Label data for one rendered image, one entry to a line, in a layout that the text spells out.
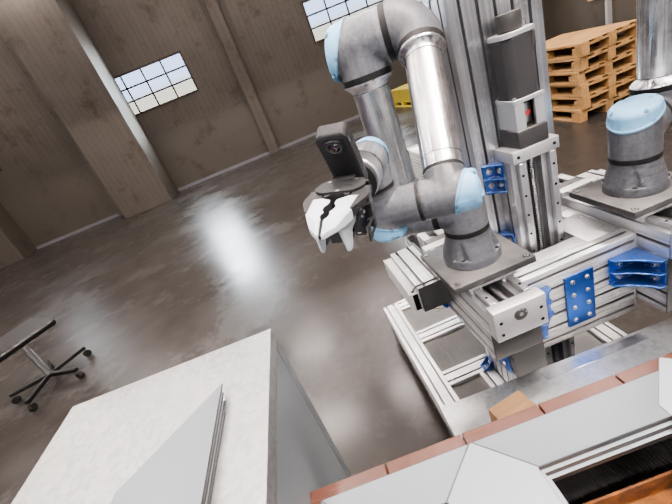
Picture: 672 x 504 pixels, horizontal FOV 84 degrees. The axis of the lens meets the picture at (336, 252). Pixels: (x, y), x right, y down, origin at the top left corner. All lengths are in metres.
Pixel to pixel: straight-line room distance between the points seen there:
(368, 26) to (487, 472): 0.91
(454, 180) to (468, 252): 0.36
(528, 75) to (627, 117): 0.27
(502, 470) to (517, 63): 0.89
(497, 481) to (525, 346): 0.38
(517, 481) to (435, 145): 0.63
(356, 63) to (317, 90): 10.75
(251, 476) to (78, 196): 12.36
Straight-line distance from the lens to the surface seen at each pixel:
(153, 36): 11.88
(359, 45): 0.89
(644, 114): 1.22
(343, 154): 0.53
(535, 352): 1.15
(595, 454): 0.93
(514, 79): 1.10
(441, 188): 0.69
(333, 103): 11.72
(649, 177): 1.27
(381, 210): 0.71
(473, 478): 0.88
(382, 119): 0.92
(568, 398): 1.01
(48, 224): 13.52
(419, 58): 0.83
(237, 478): 0.80
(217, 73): 11.59
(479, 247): 1.02
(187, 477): 0.83
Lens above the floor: 1.61
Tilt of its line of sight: 25 degrees down
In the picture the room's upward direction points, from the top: 22 degrees counter-clockwise
